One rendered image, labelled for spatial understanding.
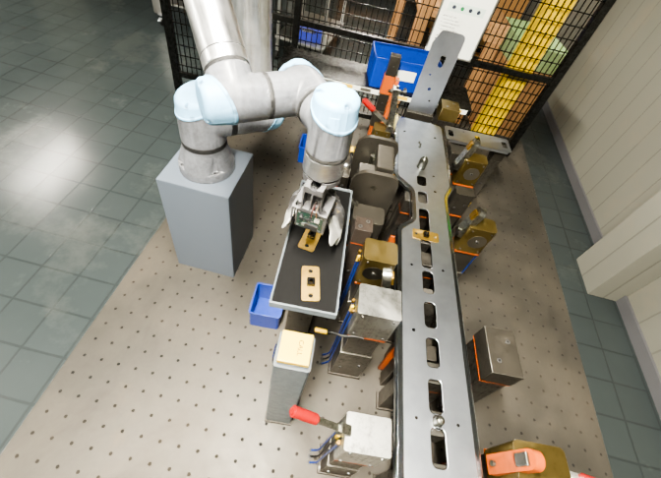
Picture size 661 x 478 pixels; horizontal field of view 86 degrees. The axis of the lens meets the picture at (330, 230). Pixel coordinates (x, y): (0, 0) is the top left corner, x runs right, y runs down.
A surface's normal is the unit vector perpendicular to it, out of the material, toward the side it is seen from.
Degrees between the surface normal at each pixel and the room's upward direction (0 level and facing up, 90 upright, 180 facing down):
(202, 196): 90
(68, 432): 0
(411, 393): 0
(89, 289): 0
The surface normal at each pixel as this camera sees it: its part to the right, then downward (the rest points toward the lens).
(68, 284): 0.17, -0.63
